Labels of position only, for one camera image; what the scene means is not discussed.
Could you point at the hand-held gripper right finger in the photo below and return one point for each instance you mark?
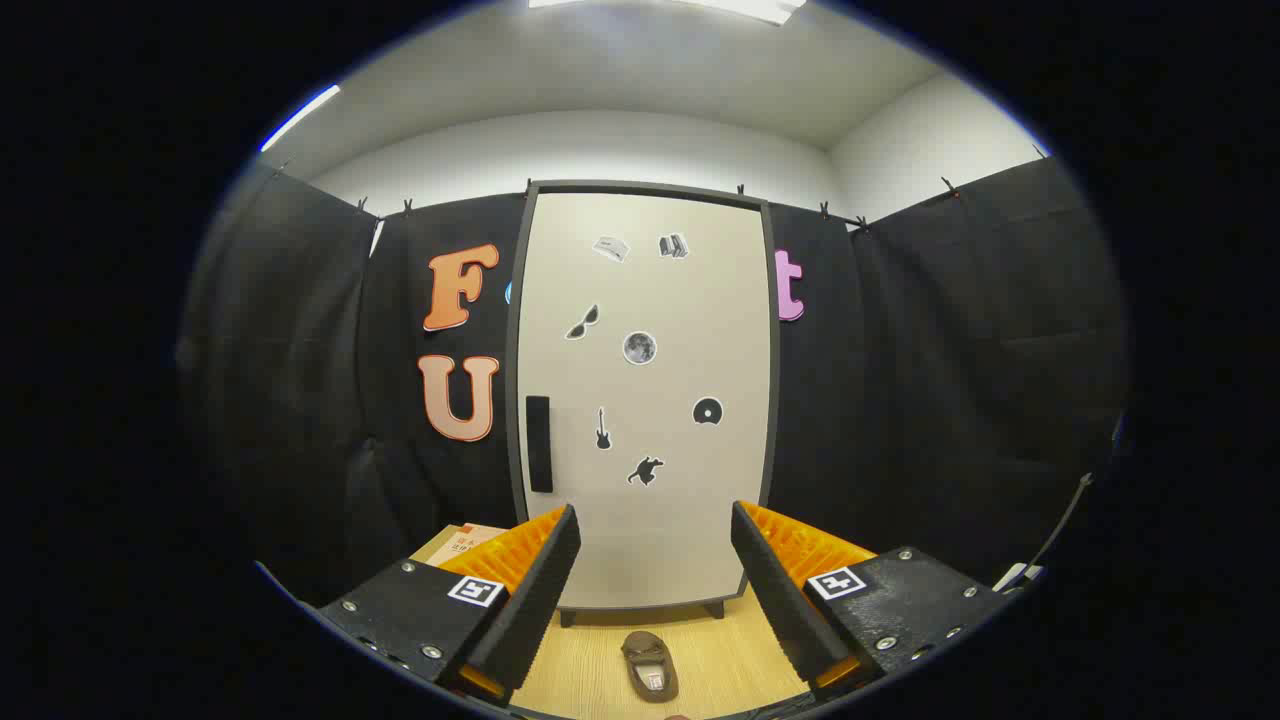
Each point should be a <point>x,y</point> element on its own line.
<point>780,600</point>

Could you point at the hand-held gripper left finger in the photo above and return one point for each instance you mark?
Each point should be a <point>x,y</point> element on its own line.
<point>535,600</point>

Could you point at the brown fluffy shoe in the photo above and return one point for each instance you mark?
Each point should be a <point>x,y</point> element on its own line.
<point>650,665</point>

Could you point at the dark grey shoe cabinet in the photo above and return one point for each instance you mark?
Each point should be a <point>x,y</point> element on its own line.
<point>650,187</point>

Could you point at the stack of books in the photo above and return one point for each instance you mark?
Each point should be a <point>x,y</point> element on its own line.
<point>460,545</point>

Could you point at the white paper sheet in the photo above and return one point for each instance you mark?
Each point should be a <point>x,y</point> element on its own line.
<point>1018,577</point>

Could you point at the ceiling light panel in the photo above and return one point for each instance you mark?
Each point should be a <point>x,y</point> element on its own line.
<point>300,118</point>
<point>760,8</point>

